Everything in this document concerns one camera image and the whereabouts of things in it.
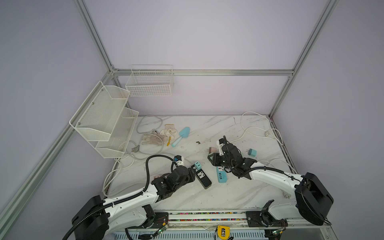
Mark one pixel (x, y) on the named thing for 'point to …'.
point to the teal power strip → (222, 175)
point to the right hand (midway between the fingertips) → (207, 157)
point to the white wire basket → (150, 80)
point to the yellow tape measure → (223, 232)
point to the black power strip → (202, 177)
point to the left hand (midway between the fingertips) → (194, 172)
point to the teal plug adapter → (252, 152)
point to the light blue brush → (184, 133)
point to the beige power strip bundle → (162, 138)
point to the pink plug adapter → (212, 150)
